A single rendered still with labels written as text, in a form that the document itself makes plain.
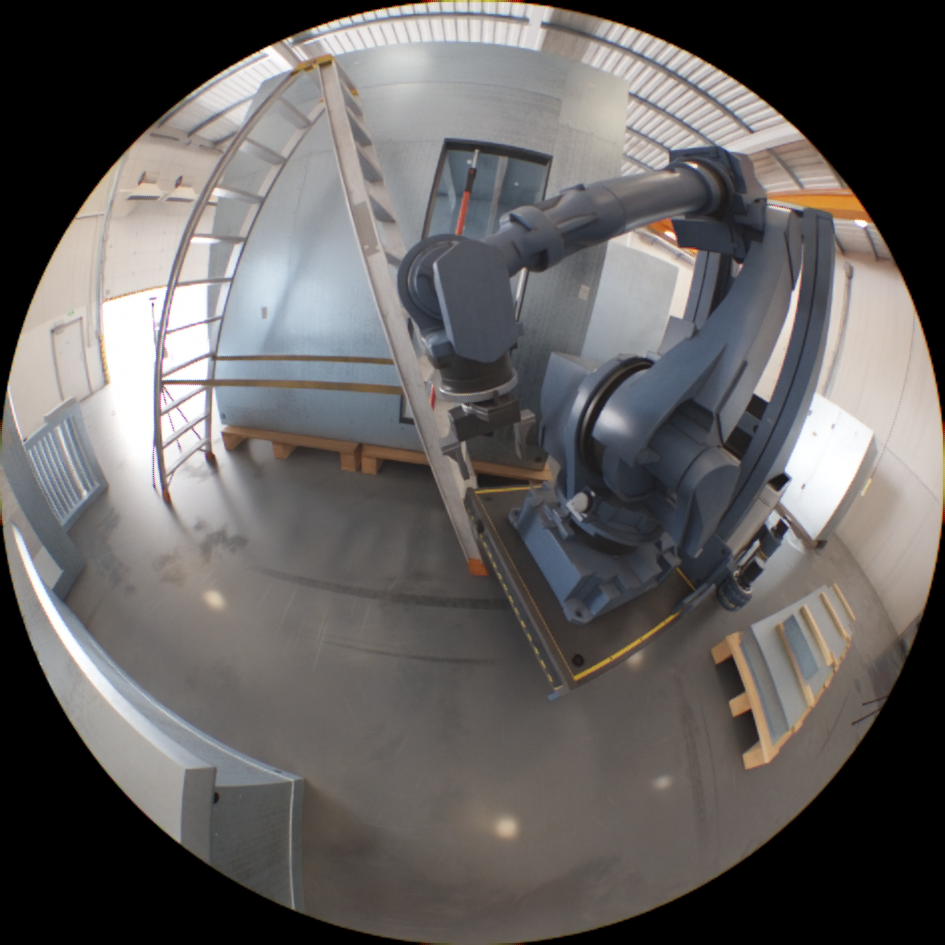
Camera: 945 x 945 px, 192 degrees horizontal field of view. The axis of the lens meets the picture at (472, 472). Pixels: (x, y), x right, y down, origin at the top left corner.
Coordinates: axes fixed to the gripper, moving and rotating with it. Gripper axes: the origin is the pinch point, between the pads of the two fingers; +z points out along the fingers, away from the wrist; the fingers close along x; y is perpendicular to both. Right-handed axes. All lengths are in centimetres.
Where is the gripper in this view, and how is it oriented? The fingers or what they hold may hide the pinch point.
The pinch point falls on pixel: (492, 458)
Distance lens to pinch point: 60.1
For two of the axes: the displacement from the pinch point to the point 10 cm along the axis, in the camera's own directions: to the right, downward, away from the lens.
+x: -9.3, 3.4, -1.3
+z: 1.9, 7.5, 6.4
